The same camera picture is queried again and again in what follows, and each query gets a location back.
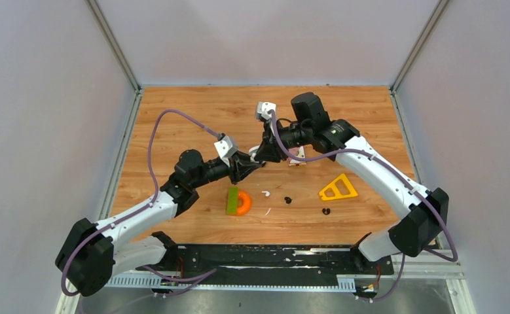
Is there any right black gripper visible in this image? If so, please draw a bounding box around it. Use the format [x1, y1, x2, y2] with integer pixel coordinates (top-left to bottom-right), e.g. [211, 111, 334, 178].
[254, 118, 312, 162]

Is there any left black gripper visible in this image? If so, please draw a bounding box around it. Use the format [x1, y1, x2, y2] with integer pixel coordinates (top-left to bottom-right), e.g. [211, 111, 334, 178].
[192, 150, 263, 190]

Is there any white earbud charging case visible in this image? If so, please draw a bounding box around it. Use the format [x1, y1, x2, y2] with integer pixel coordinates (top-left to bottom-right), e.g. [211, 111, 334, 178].
[248, 146, 259, 158]

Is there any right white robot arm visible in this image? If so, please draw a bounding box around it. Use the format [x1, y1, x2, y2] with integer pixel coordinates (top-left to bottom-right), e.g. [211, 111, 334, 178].
[251, 92, 449, 273]

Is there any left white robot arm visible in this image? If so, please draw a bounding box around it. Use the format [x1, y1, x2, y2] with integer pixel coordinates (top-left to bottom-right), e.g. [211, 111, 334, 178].
[55, 149, 265, 296]

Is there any green toy brick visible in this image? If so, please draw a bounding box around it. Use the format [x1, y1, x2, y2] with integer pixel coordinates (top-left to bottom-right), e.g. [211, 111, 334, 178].
[226, 186, 239, 215]

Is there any playing card box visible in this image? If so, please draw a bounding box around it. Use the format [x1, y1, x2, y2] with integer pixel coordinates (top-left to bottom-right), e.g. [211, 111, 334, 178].
[287, 147, 306, 167]

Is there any yellow triangle block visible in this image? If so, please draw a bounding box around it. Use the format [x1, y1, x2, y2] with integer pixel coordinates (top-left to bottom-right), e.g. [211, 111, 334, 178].
[318, 173, 358, 201]

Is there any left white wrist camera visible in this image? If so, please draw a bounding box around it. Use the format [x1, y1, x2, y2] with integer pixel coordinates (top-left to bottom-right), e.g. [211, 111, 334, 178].
[213, 135, 238, 167]

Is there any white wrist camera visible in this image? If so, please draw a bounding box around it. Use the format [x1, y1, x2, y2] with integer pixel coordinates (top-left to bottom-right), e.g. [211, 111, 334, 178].
[213, 135, 238, 167]
[255, 101, 276, 122]

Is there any orange half ring block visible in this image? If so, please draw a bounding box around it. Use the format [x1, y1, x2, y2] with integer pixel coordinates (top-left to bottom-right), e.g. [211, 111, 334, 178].
[236, 190, 252, 216]

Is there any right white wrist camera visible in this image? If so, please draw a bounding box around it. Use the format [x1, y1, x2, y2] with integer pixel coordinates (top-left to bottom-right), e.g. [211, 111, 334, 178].
[255, 101, 276, 122]

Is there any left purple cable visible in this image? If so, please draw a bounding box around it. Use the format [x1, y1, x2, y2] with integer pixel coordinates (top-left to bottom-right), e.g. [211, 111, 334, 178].
[60, 109, 225, 297]

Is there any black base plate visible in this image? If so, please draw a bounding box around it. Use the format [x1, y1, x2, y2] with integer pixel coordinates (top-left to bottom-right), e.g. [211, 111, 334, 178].
[151, 244, 394, 287]

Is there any slotted cable duct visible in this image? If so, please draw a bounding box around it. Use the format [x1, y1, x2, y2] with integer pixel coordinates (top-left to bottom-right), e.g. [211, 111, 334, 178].
[105, 271, 357, 292]

